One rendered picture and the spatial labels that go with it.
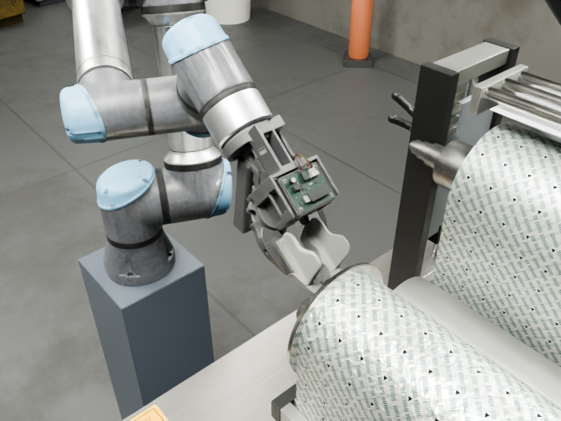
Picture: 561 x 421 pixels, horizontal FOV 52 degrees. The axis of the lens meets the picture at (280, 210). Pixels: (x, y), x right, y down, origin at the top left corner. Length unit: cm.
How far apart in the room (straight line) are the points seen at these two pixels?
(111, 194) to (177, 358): 46
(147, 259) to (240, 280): 136
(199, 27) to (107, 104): 16
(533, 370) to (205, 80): 48
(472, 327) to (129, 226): 70
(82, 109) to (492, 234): 51
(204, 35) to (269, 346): 61
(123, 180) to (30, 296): 159
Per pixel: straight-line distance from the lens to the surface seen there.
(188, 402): 103
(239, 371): 106
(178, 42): 70
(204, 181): 114
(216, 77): 67
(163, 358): 137
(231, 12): 549
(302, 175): 63
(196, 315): 134
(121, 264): 122
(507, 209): 68
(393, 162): 338
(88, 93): 77
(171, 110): 77
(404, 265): 96
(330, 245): 68
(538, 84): 76
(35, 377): 236
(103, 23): 91
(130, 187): 112
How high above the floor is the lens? 173
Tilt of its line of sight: 36 degrees down
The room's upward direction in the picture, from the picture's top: straight up
